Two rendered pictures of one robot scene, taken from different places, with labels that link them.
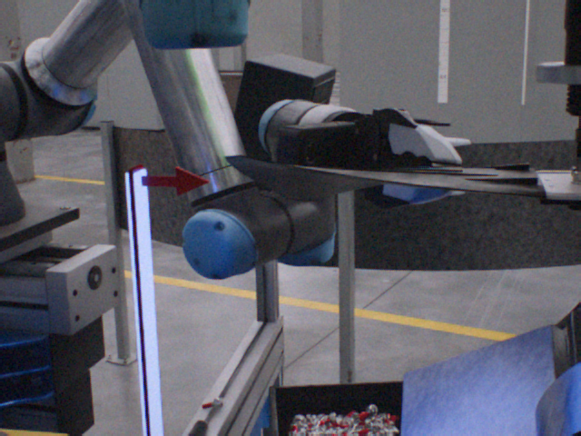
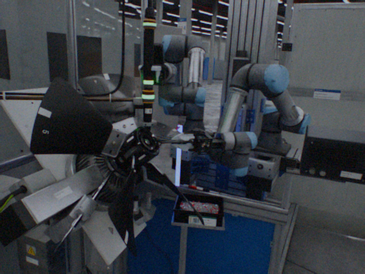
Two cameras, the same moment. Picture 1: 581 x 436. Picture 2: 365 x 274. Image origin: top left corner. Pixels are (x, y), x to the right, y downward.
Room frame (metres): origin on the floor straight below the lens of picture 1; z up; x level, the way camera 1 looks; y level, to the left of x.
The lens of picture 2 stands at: (0.88, -1.23, 1.50)
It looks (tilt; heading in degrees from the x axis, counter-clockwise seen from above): 15 degrees down; 99
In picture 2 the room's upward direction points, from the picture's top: 3 degrees clockwise
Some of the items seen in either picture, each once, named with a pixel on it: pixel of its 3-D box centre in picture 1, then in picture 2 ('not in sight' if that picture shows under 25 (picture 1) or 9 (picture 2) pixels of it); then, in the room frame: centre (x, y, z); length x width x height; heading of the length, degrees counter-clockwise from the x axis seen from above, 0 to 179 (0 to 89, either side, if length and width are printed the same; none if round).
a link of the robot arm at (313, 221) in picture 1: (295, 219); (236, 161); (0.93, -0.01, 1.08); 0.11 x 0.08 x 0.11; 144
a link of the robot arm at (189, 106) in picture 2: not in sight; (194, 107); (0.65, 0.61, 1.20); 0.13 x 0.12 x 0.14; 7
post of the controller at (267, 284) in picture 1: (266, 258); (287, 188); (1.17, 0.04, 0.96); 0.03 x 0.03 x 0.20; 79
